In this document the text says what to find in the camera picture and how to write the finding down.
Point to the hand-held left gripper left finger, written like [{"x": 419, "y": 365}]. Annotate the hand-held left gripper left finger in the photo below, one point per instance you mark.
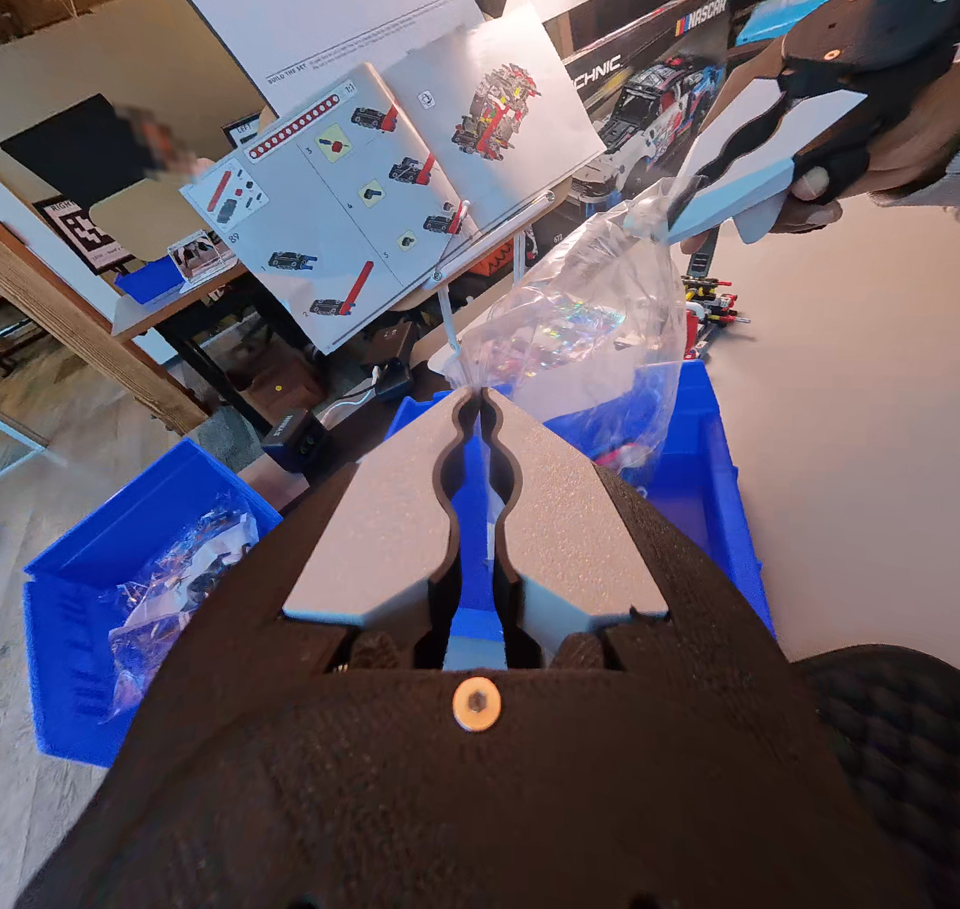
[{"x": 367, "y": 549}]

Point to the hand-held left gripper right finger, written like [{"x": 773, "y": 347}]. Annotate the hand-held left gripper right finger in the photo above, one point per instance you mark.
[{"x": 585, "y": 549}]

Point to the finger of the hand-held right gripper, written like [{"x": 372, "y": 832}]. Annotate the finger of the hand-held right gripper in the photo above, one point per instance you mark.
[
  {"x": 757, "y": 181},
  {"x": 735, "y": 125}
]

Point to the lego car chassis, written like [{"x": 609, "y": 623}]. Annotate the lego car chassis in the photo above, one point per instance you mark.
[{"x": 712, "y": 309}]

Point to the blue bin with white tag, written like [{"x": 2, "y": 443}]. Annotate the blue bin with white tag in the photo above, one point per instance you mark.
[{"x": 705, "y": 474}]

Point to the clear bag of lego parts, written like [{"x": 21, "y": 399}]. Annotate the clear bag of lego parts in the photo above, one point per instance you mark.
[{"x": 585, "y": 324}]

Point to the lego instruction booklet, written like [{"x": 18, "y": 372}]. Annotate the lego instruction booklet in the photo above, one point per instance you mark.
[{"x": 337, "y": 174}]

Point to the black lego set box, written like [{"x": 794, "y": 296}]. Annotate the black lego set box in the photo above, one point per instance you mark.
[{"x": 652, "y": 99}]

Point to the person's right hand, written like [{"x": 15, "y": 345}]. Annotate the person's right hand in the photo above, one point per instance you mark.
[{"x": 915, "y": 144}]

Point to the black power bank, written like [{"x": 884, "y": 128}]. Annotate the black power bank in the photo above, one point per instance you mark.
[{"x": 292, "y": 440}]

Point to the black power adapter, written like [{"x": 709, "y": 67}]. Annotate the black power adapter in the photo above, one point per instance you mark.
[{"x": 394, "y": 382}]

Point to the brown cardboard box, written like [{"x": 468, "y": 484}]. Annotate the brown cardboard box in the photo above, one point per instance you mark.
[{"x": 277, "y": 376}]

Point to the clear plastic wrap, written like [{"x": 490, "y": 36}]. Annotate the clear plastic wrap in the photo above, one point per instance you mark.
[{"x": 172, "y": 586}]

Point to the metal rod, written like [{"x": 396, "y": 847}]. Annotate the metal rod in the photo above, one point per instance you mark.
[{"x": 448, "y": 320}]

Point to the large blue plastic bin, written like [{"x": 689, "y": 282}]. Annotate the large blue plastic bin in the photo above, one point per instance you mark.
[{"x": 82, "y": 586}]

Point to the brown edged desk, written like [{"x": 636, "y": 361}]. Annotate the brown edged desk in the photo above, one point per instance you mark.
[{"x": 187, "y": 301}]

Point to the clear acrylic stand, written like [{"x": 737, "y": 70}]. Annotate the clear acrylic stand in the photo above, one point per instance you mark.
[{"x": 196, "y": 256}]

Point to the black padded chair armrest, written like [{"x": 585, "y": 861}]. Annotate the black padded chair armrest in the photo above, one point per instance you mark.
[{"x": 892, "y": 774}]

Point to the white printed task sheet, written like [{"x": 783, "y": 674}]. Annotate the white printed task sheet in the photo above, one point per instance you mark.
[{"x": 337, "y": 9}]

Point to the small marker sign board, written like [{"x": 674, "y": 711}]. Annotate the small marker sign board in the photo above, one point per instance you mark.
[
  {"x": 244, "y": 129},
  {"x": 82, "y": 234}
]

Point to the wooden post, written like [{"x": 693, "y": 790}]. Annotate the wooden post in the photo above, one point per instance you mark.
[{"x": 90, "y": 331}]

